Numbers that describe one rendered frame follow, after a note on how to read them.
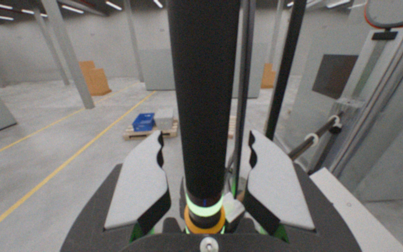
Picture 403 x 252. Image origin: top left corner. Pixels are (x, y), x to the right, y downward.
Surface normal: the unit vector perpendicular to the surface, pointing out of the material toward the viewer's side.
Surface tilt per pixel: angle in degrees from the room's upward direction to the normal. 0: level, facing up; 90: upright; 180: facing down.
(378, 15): 90
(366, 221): 50
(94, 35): 90
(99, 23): 90
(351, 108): 90
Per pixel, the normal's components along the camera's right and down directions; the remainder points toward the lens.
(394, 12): -0.83, 0.28
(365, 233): -0.77, -0.56
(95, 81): 0.03, 0.48
